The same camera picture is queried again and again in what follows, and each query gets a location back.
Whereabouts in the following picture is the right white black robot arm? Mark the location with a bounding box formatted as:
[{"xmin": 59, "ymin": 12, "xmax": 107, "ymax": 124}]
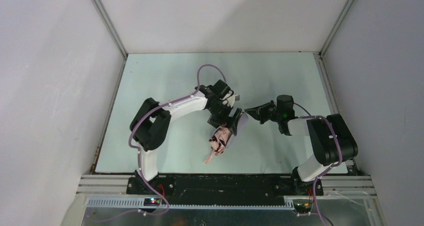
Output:
[{"xmin": 245, "ymin": 95, "xmax": 358, "ymax": 182}]

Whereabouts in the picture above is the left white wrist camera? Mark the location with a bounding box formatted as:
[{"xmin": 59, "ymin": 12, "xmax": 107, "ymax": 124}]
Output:
[{"xmin": 222, "ymin": 90, "xmax": 240, "ymax": 108}]

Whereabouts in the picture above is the grey umbrella case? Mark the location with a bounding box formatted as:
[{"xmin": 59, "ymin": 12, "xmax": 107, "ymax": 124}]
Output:
[{"xmin": 225, "ymin": 113, "xmax": 249, "ymax": 149}]

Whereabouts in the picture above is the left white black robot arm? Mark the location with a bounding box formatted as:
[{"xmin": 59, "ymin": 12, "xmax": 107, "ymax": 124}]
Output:
[{"xmin": 128, "ymin": 80, "xmax": 249, "ymax": 181}]

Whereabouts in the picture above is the pink black folding umbrella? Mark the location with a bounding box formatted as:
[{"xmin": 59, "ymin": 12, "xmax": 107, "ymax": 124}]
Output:
[{"xmin": 204, "ymin": 126, "xmax": 234, "ymax": 164}]

